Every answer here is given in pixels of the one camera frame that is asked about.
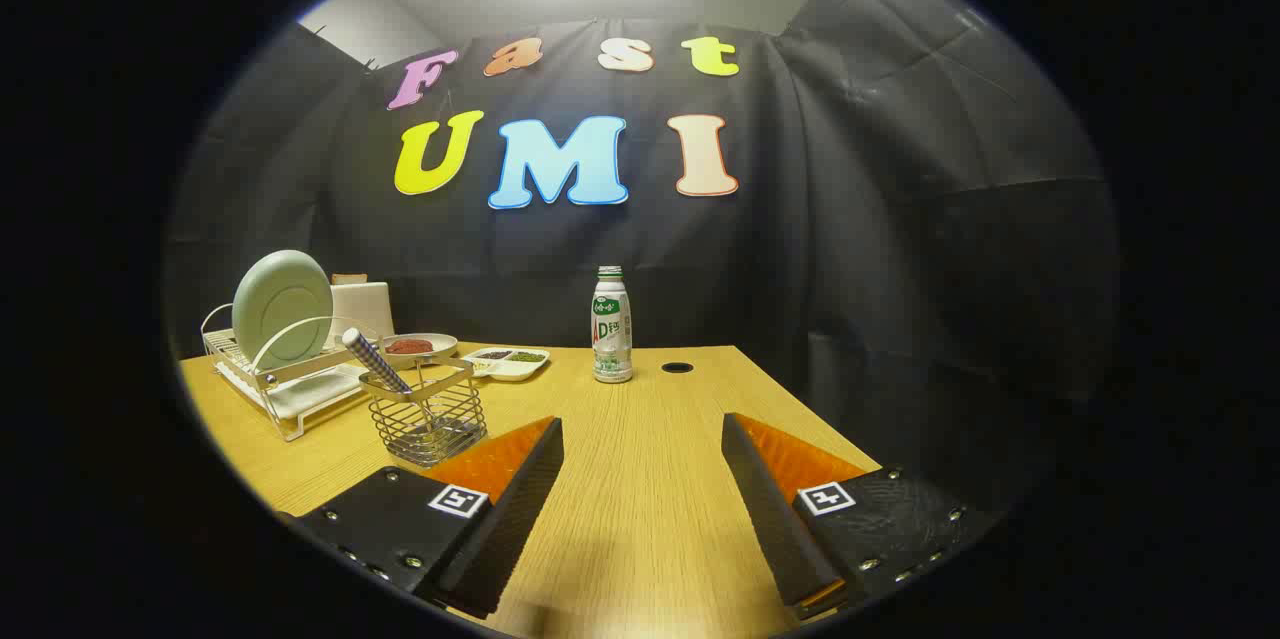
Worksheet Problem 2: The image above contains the white divided snack tray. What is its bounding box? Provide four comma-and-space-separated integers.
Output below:
462, 347, 551, 381

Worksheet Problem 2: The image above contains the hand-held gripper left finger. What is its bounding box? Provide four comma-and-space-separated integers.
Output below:
297, 416, 565, 620

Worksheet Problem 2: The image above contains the metal wire basket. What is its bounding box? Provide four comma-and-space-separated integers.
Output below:
359, 359, 488, 468

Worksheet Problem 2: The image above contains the white wire dish rack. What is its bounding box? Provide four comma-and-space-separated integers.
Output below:
200, 304, 401, 442

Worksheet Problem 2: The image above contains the white bottle with green label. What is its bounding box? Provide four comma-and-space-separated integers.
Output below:
591, 266, 634, 384

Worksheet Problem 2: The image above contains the spoon with striped handle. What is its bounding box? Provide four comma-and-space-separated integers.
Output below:
342, 328, 441, 430

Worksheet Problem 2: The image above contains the beige plate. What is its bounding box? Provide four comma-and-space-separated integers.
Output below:
380, 333, 459, 365

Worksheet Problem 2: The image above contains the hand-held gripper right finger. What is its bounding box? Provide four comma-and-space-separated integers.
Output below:
721, 412, 1001, 620

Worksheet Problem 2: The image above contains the pale green plate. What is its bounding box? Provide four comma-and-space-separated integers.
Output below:
232, 250, 334, 370

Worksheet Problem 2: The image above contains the white toaster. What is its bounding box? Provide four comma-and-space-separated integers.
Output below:
330, 277, 395, 345

